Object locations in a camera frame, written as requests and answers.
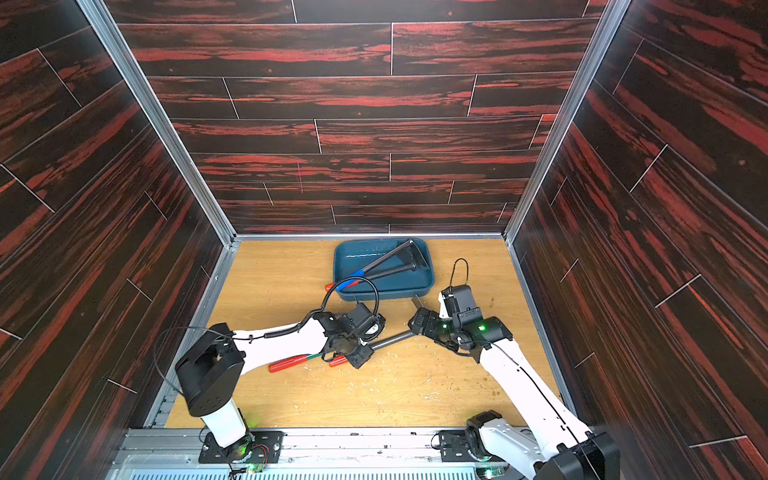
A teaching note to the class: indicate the teal plastic storage box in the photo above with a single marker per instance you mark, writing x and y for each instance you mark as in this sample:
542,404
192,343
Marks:
398,268

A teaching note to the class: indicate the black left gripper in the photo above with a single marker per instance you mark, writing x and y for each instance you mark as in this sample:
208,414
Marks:
363,357

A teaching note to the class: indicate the green handle red tip hoe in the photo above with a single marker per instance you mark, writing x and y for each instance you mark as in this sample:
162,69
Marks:
291,362

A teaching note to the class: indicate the chrome hoe blue grip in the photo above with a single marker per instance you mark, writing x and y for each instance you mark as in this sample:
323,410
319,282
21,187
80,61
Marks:
378,264

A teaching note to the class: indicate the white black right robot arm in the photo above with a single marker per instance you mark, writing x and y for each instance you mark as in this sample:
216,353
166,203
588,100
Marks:
560,445

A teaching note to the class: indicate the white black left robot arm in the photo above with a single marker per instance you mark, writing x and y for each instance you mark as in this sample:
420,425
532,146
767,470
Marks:
209,371

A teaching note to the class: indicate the grey hoe red grip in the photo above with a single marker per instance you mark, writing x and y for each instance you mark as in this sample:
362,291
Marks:
390,271
390,341

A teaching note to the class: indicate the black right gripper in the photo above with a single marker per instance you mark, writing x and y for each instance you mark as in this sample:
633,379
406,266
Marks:
424,322

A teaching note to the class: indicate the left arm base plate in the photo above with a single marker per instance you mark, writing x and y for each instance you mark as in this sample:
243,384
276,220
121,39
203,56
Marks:
258,447

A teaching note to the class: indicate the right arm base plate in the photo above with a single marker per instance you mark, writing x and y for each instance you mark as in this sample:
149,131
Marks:
462,446

